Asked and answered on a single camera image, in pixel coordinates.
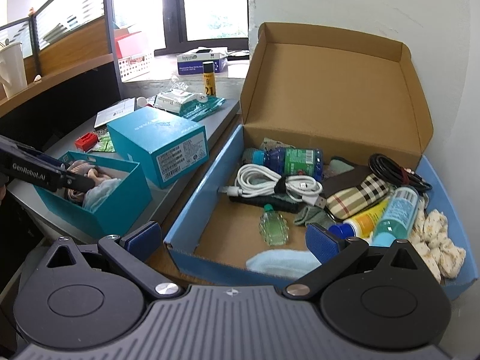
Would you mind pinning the black other gripper GenRobot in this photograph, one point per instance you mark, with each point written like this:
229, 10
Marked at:
20, 161

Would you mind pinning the large blue cardboard box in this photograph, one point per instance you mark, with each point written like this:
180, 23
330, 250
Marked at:
347, 93

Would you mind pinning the white perforated basket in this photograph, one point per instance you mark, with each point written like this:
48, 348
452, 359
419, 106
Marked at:
134, 66

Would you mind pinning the white booklet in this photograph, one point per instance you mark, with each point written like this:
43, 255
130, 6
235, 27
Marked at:
116, 111

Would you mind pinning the open teal box tray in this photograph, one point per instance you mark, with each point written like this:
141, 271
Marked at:
117, 212

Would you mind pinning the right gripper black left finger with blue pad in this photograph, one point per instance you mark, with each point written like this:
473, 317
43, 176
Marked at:
79, 296

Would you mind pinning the yellow white tube blue cap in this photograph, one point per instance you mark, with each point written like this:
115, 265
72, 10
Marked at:
362, 224

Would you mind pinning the light blue sanitizer bottle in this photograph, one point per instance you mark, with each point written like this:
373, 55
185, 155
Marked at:
397, 220

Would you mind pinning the wet wipes pack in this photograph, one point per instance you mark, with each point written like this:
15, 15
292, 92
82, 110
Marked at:
191, 106

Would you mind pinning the light blue cloth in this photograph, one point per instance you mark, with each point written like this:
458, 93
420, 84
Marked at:
292, 264

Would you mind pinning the yellow spray can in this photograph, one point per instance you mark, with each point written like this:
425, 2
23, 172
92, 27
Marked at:
209, 80

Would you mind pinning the small green perfume bottle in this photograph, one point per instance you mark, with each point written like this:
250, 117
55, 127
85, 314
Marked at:
273, 227

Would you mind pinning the plaid fabric pouch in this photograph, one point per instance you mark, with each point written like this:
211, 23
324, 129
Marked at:
349, 202

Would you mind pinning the red white box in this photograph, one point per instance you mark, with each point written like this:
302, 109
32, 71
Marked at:
130, 44

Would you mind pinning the blue white tissue box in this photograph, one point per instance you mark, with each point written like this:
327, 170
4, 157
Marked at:
191, 62

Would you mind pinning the blue green plastic bottle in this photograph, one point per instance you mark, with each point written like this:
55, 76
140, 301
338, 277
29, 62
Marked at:
288, 161

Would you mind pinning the teal product box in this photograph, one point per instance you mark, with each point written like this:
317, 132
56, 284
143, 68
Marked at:
166, 145

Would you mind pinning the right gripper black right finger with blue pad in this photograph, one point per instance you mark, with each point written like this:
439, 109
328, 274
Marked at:
377, 297

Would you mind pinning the small red object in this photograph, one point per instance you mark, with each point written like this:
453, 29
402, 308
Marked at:
86, 142

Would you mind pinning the cream dotted scrunchie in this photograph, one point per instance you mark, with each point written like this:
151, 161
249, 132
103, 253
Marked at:
429, 236

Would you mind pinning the white paper cup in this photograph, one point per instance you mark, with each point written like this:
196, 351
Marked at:
12, 70

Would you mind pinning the green cloth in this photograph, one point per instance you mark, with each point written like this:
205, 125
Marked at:
311, 214

